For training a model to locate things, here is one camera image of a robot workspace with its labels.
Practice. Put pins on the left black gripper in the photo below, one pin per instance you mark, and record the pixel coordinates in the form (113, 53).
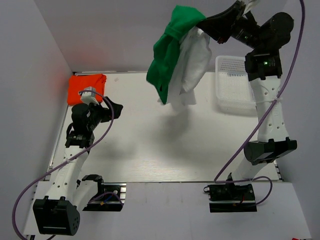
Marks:
(105, 111)

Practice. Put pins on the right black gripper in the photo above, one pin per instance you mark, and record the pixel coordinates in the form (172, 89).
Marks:
(233, 14)

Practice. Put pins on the green t shirt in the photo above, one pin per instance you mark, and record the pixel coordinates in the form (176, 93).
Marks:
(166, 50)

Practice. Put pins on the white t shirt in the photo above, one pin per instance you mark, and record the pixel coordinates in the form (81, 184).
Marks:
(193, 62)

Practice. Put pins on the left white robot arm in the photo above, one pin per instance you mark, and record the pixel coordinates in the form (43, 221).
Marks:
(58, 212)

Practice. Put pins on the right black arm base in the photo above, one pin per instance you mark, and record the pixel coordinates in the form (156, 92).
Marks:
(231, 198)

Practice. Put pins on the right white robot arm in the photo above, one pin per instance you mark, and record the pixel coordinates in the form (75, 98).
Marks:
(270, 139)

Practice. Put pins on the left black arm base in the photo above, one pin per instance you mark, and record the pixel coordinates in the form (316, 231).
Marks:
(110, 198)

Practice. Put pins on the white plastic basket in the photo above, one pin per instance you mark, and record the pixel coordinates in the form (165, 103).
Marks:
(232, 89)

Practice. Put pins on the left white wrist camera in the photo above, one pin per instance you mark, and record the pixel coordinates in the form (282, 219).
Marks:
(89, 96)

